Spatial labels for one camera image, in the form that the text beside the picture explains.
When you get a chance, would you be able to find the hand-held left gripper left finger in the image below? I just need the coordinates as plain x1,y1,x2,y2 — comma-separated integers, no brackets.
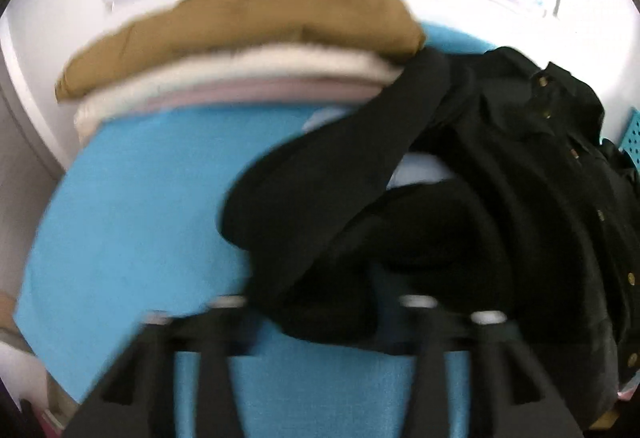
64,295,257,438

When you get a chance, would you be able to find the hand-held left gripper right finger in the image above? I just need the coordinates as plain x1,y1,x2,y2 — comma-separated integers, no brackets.
399,294,585,438

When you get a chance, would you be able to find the black coat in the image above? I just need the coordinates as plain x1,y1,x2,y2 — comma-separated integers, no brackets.
217,46,640,430

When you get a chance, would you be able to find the blue bed sheet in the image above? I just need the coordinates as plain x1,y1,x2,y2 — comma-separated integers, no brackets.
12,21,501,438

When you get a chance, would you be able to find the pink folded garment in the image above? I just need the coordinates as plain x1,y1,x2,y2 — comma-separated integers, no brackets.
142,77,387,113

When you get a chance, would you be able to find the white fluffy garment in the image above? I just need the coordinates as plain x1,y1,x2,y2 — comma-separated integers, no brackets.
74,43,407,139

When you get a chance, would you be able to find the teal perforated basket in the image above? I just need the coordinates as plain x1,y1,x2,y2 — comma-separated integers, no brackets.
612,107,640,170

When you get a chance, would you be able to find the brown folded garment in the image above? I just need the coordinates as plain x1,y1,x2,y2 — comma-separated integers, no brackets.
54,0,427,102

